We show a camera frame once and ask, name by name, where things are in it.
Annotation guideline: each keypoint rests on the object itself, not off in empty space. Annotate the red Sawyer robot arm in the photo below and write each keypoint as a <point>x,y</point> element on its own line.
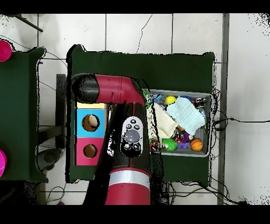
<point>114,88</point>

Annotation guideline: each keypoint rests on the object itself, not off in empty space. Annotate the dark green tablecloth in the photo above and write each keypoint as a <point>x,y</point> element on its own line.
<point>147,65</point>

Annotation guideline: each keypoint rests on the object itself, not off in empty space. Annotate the dark green side table cloth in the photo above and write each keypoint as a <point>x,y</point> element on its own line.
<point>19,105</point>

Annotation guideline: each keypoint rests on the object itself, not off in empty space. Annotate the yellow ball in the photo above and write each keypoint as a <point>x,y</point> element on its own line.
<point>170,99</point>

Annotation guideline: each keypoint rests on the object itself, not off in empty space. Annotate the green spiky ball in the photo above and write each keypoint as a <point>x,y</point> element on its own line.
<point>169,144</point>

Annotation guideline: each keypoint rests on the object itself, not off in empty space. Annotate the silver mesh bin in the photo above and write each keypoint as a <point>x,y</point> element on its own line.
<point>202,135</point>

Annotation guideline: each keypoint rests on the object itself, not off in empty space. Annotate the cream knitted cloth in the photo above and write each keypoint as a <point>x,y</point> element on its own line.
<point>166,122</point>

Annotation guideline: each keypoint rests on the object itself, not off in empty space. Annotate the black rod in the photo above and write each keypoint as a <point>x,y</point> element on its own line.
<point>29,23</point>

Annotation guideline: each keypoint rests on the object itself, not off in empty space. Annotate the mint knitted cloth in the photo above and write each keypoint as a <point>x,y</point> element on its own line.
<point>185,115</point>

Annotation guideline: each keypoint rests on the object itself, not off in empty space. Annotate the wooden box with three holes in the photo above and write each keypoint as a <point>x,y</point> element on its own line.
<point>80,143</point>

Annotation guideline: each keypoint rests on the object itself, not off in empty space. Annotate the pink ball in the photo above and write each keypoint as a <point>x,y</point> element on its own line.
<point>2,162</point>

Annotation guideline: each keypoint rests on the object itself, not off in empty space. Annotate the grey rounded floor object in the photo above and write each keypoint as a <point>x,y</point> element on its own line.
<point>49,158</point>

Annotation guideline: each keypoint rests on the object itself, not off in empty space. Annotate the small orange basketball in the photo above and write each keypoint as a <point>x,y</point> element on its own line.
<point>196,145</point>

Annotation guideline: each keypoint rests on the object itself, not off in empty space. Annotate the dark pink round object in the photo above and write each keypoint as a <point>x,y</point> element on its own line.
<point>4,50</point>

